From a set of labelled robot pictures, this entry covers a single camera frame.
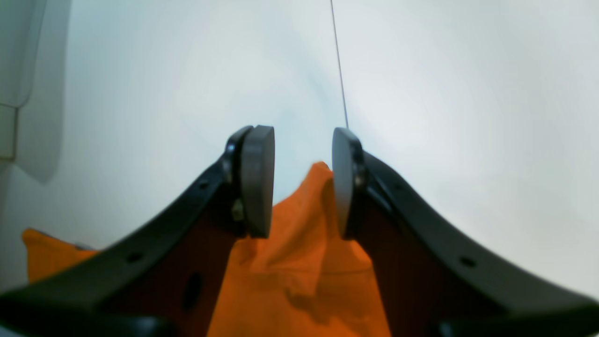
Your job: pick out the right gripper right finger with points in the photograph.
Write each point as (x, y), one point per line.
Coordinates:
(433, 280)

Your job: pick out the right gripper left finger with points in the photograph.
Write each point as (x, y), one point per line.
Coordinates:
(164, 252)

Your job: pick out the orange t-shirt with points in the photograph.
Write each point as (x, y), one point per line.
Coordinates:
(304, 281)

